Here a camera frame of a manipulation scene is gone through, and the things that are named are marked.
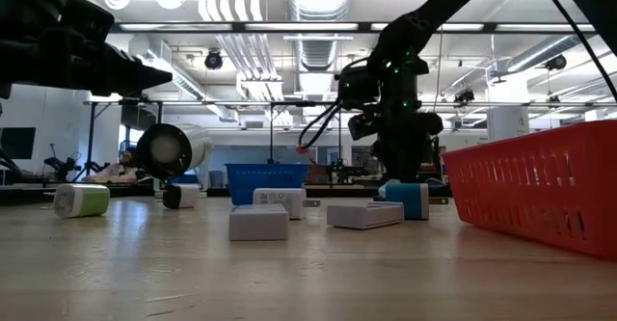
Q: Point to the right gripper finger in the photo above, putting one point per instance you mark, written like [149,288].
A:
[394,159]
[413,159]

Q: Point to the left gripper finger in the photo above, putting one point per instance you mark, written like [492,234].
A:
[127,87]
[127,69]

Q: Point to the white adapter box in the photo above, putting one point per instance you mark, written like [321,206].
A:
[259,224]

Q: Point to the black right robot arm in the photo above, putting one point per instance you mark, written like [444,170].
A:
[434,8]

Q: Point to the background black robot arm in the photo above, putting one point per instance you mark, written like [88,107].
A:
[60,164]

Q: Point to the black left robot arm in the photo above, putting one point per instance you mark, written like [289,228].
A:
[24,56]

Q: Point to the teal white charger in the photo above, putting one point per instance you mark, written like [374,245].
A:
[407,203]

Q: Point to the white digital thermometer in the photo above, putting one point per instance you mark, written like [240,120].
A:
[365,217]

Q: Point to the person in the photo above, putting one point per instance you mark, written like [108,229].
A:
[115,171]

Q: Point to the white cylindrical projector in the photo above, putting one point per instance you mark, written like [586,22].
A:
[193,147]

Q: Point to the green white charger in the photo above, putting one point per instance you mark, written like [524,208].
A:
[87,200]

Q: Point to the black framed light bar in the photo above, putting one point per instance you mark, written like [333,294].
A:
[241,27]

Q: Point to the red plastic basket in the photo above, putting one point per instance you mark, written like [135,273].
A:
[530,191]

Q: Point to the white black charger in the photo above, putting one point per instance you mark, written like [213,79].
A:
[189,195]

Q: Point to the blue plastic basket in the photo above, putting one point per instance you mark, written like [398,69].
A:
[262,181]

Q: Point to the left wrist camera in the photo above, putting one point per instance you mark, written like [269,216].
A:
[89,19]

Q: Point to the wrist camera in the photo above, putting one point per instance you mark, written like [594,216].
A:
[359,85]
[89,19]

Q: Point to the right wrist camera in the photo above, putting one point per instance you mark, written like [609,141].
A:
[359,85]

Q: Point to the black wall screen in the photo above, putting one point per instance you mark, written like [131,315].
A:
[17,142]

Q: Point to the silver ventilation duct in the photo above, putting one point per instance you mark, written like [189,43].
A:
[318,51]

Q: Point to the black background station frame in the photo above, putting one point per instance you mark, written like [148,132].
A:
[271,133]

